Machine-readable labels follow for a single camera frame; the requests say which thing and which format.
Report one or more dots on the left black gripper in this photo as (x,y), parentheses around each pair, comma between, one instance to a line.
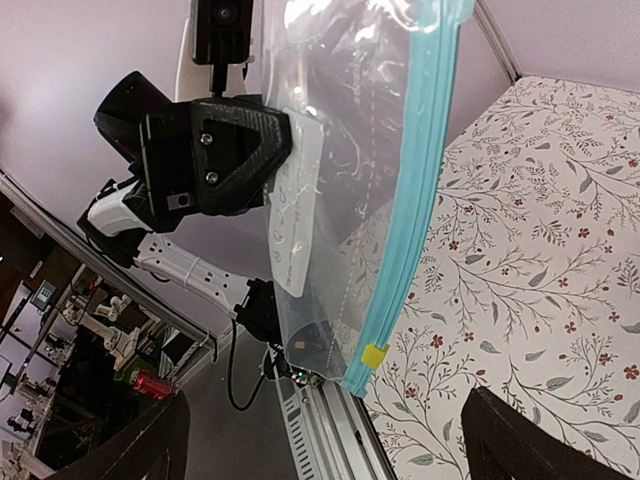
(209,156)

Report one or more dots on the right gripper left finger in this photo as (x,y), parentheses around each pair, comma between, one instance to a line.
(153,446)

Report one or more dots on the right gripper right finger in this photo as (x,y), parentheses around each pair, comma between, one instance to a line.
(502,444)

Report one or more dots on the clear zip top bag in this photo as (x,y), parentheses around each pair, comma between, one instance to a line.
(367,87)

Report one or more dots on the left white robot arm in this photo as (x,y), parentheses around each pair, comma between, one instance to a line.
(249,302)

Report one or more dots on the red soda can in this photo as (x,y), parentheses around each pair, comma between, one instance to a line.
(149,384)

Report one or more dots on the floral table cloth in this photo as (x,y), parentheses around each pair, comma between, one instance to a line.
(528,284)

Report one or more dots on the front aluminium rail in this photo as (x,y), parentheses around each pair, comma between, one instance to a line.
(330,433)

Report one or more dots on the right aluminium frame post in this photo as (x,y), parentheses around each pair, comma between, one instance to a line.
(496,41)

